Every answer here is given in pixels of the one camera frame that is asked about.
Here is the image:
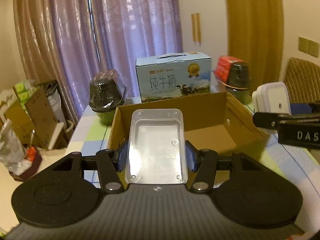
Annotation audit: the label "blue milk carton box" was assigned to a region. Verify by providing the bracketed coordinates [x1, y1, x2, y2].
[136, 52, 212, 102]

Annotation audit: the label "quilted brown chair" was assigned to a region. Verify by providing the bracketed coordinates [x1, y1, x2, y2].
[283, 57, 320, 103]

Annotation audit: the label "purple curtain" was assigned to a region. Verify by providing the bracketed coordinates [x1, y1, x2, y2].
[13, 0, 182, 121]

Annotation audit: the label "dark wrapped plant pot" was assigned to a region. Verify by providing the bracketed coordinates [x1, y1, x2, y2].
[89, 69, 126, 125]

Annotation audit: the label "white lidded container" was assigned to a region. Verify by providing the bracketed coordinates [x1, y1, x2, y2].
[252, 82, 291, 115]

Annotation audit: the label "red packaged box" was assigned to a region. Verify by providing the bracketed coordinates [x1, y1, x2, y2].
[214, 55, 243, 83]

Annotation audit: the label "dark red tray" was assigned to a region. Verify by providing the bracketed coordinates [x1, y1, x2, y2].
[9, 145, 42, 181]

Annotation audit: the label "brown cardboard box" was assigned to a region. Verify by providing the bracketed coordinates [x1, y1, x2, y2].
[107, 91, 270, 188]

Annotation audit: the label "clear plastic bag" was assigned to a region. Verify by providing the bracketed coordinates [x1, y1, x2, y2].
[1, 119, 27, 176]

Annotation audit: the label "green tissue packs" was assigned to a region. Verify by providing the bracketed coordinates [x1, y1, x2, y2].
[14, 80, 39, 114]

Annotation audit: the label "side cardboard box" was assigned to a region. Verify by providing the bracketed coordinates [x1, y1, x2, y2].
[4, 87, 58, 150]

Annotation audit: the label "clear plastic container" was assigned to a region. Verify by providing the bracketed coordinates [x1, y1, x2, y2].
[125, 108, 188, 185]

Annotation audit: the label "wooden wall hanger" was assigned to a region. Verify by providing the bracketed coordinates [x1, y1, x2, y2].
[191, 12, 202, 44]

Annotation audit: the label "wooden door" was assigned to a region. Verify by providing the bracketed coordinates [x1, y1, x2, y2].
[226, 0, 284, 92]

